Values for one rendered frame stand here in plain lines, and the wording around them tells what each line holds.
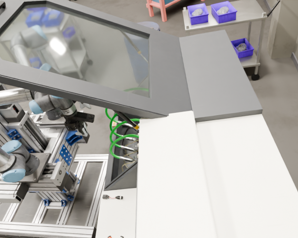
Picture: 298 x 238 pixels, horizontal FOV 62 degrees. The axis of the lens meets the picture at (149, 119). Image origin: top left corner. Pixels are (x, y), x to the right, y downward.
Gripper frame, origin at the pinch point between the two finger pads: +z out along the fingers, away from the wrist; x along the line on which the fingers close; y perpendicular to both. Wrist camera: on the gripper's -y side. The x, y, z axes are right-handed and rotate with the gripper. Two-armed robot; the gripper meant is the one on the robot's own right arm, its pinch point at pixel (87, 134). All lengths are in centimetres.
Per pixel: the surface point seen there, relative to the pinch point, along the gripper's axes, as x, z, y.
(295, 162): -41, 124, -160
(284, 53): -215, 116, -212
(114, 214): 38.0, 26.1, -12.5
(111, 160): -0.6, 29.1, -5.9
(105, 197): 28.3, 24.3, -6.7
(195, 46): -33, -26, -69
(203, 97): 11, -26, -67
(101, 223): 42, 26, -6
